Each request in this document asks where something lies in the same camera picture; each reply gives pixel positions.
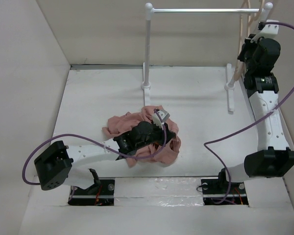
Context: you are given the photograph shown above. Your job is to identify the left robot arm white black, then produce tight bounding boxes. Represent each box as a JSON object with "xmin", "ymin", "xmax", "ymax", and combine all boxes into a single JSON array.
[{"xmin": 34, "ymin": 121, "xmax": 176, "ymax": 194}]

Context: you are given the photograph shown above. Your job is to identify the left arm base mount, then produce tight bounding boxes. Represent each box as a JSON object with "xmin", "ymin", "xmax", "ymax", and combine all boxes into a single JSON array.
[{"xmin": 68, "ymin": 169, "xmax": 115, "ymax": 207}]

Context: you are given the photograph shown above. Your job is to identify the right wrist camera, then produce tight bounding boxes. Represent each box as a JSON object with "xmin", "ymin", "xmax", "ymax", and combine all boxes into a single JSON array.
[{"xmin": 256, "ymin": 20, "xmax": 279, "ymax": 39}]

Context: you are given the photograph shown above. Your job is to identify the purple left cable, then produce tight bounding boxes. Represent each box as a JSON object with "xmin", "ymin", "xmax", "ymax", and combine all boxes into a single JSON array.
[{"xmin": 23, "ymin": 109, "xmax": 169, "ymax": 187}]

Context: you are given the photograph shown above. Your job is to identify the white clothes rack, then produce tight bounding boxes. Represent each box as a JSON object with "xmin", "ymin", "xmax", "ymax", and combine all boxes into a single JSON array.
[{"xmin": 141, "ymin": 0, "xmax": 274, "ymax": 113}]

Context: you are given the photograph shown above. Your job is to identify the pink t-shirt with pixel print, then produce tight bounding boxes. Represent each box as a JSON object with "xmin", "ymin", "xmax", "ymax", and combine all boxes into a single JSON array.
[{"xmin": 102, "ymin": 105, "xmax": 181, "ymax": 167}]

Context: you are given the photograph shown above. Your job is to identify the wooden clothes hanger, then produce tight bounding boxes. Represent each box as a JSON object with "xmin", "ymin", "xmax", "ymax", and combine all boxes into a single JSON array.
[{"xmin": 232, "ymin": 0, "xmax": 265, "ymax": 82}]

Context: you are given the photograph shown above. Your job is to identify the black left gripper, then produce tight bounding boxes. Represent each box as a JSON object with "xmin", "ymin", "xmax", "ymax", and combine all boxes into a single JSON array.
[{"xmin": 135, "ymin": 120, "xmax": 174, "ymax": 150}]

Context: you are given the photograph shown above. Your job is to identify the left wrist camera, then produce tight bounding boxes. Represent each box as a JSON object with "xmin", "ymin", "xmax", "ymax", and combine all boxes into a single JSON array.
[{"xmin": 151, "ymin": 109, "xmax": 170, "ymax": 125}]

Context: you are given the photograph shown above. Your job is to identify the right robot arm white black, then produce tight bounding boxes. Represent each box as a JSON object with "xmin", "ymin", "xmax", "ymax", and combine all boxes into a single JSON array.
[{"xmin": 216, "ymin": 34, "xmax": 294, "ymax": 192}]

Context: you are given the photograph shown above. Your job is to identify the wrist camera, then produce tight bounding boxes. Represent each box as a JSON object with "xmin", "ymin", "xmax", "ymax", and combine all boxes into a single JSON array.
[
  {"xmin": 151, "ymin": 109, "xmax": 170, "ymax": 125},
  {"xmin": 256, "ymin": 20, "xmax": 279, "ymax": 39}
]

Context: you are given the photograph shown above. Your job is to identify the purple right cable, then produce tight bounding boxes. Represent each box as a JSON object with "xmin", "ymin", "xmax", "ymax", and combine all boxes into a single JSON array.
[{"xmin": 203, "ymin": 21, "xmax": 294, "ymax": 204}]

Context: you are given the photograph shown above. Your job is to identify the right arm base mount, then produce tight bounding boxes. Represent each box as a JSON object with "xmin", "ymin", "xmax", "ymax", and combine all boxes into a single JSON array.
[{"xmin": 196, "ymin": 169, "xmax": 249, "ymax": 206}]

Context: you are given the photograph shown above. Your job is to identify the purple cable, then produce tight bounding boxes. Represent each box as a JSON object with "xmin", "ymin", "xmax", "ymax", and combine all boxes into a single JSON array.
[
  {"xmin": 23, "ymin": 109, "xmax": 169, "ymax": 187},
  {"xmin": 203, "ymin": 21, "xmax": 294, "ymax": 204}
]

